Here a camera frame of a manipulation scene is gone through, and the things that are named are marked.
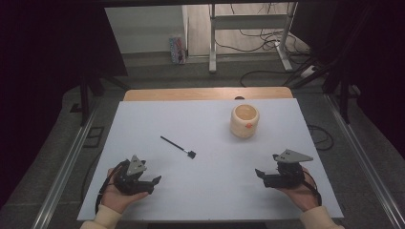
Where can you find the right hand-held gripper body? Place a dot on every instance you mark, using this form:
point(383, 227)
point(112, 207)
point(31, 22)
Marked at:
point(286, 179)

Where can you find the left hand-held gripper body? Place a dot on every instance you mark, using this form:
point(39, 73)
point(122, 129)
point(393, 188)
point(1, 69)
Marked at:
point(130, 184)

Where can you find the black makeup brush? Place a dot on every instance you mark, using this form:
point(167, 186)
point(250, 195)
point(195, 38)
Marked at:
point(176, 146)

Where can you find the cream ribbed cup orange dot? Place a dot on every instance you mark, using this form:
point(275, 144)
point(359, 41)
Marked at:
point(243, 125)

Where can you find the person's left hand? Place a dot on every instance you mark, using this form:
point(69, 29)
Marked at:
point(116, 198)

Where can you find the person's right hand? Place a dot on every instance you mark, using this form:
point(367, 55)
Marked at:
point(301, 197)

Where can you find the white table sheet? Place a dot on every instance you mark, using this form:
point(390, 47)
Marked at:
point(207, 191)

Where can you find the dark table grommet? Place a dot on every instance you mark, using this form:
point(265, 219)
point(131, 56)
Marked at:
point(239, 98)

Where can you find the wooden table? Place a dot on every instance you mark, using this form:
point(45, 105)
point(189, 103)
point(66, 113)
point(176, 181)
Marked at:
point(191, 93)

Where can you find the black metal stand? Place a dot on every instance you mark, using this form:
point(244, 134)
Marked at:
point(84, 98)
point(344, 98)

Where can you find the white power strip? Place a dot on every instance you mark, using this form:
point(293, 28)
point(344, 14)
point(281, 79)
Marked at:
point(308, 72)

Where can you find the colourful printed packet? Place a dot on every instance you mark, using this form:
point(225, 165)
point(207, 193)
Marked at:
point(177, 50)

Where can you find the white cabinet panel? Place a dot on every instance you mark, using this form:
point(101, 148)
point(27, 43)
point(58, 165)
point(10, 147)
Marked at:
point(143, 28)

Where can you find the black curtain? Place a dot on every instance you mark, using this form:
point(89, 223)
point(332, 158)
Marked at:
point(47, 63)
point(375, 63)

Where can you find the silver floor rail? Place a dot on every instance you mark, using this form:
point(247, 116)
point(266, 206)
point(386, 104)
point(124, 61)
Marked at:
point(63, 171)
point(366, 165)

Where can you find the white metal desk frame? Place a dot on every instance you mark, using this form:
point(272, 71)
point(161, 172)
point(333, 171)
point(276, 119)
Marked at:
point(212, 38)

